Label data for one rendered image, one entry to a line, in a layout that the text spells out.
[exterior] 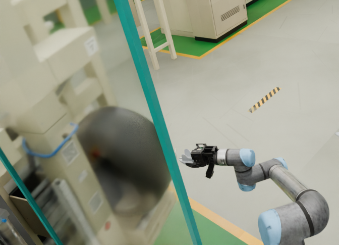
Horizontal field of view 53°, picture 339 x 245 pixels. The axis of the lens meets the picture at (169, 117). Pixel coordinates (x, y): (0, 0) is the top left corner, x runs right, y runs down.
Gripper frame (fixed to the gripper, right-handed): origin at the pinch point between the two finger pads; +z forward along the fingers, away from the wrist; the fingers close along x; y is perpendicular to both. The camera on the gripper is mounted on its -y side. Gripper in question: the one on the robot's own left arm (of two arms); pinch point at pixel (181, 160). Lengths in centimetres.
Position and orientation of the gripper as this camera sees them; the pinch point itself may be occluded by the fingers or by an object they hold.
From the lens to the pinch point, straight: 163.6
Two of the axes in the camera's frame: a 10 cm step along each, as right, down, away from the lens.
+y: -3.5, -8.2, -4.6
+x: -4.1, 5.8, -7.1
